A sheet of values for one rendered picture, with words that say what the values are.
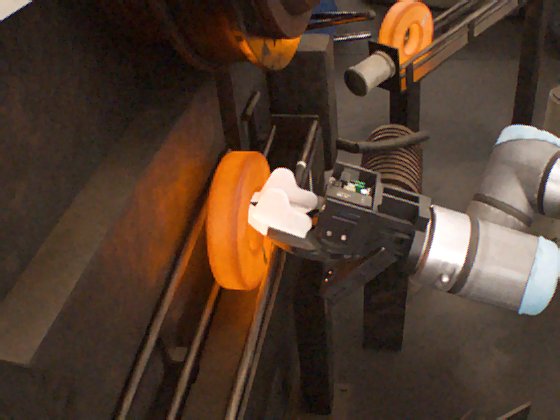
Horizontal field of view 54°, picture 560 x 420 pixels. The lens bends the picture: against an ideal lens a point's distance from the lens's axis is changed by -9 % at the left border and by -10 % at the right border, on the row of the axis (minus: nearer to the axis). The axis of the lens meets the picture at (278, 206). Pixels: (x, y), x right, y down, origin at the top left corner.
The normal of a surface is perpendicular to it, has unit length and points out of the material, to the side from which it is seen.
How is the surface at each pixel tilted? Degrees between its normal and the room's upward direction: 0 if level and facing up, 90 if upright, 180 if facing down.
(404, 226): 89
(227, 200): 36
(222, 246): 70
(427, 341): 0
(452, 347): 0
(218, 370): 5
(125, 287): 90
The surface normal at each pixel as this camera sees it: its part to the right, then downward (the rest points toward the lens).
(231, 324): -0.11, -0.73
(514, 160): -0.62, -0.34
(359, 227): -0.21, 0.61
